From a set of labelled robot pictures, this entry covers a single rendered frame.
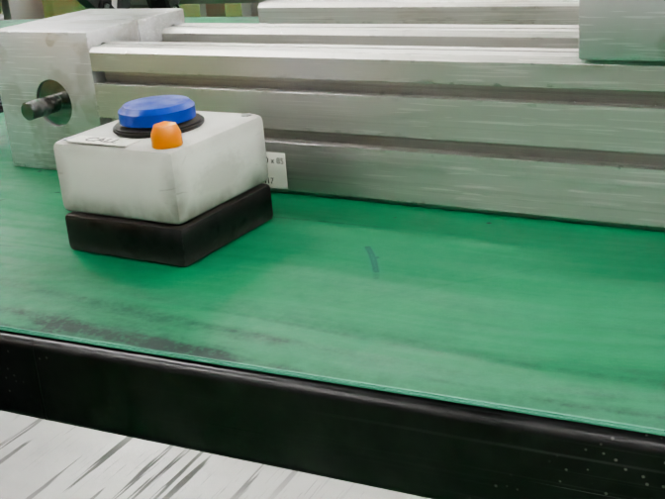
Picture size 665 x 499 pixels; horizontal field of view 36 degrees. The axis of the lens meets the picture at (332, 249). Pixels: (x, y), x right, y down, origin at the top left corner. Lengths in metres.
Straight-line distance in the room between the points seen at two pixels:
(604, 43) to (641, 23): 0.02
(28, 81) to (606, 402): 0.48
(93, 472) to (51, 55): 0.85
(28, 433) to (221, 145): 1.11
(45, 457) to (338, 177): 1.00
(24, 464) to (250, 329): 1.10
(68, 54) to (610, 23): 0.35
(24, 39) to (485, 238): 0.35
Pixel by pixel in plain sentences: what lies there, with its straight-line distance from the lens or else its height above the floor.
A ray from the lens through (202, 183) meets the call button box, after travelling 0.52.
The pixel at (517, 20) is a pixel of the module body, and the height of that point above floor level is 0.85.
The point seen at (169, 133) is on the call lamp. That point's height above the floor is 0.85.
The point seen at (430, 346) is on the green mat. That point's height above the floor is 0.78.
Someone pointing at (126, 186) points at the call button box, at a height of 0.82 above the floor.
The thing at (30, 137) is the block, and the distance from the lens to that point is 0.75.
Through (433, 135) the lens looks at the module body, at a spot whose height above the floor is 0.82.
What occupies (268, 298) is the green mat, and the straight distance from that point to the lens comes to 0.47.
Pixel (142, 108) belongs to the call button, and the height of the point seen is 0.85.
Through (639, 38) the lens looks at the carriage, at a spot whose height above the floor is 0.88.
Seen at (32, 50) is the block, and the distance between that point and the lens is 0.72.
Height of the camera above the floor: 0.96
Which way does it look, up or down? 20 degrees down
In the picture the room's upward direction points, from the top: 5 degrees counter-clockwise
